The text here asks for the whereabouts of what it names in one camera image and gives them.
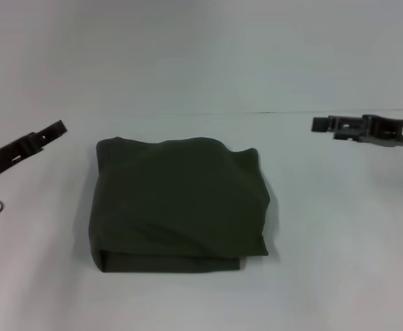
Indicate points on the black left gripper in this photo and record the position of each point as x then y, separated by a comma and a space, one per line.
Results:
5, 157

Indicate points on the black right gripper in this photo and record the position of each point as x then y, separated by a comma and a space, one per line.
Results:
391, 132

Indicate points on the dark green shirt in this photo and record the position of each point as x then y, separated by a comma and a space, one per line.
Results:
181, 207

